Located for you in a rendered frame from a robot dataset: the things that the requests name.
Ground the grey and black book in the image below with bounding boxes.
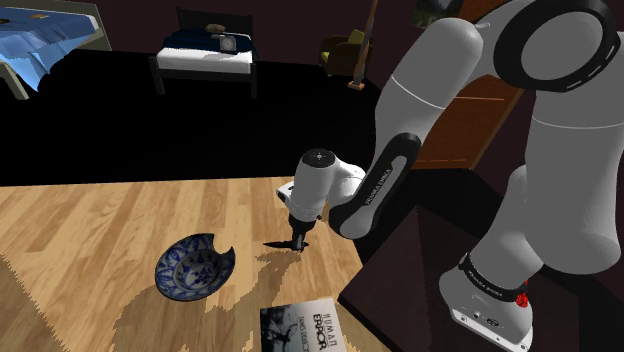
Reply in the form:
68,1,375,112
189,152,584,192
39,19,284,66
259,297,348,352

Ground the dark robot stand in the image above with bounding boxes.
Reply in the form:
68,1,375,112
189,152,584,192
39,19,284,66
337,167,624,352

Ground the blue and white patterned bowl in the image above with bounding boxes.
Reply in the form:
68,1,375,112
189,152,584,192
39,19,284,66
154,232,237,302

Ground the olive green armchair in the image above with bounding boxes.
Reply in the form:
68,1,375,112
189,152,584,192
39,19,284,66
319,28,375,77

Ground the wooden floor lamp pole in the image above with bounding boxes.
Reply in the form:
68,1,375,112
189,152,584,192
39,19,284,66
346,0,380,92

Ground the dark framed bed white mattress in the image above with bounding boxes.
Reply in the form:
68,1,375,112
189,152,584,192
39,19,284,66
147,6,259,99

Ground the brown wooden cabinet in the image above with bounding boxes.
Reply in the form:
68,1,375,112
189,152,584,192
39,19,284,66
411,0,526,171

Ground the bed with blue cover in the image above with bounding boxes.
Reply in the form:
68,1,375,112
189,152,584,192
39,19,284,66
0,0,113,102

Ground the wall picture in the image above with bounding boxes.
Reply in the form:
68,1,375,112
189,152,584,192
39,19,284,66
410,0,465,30

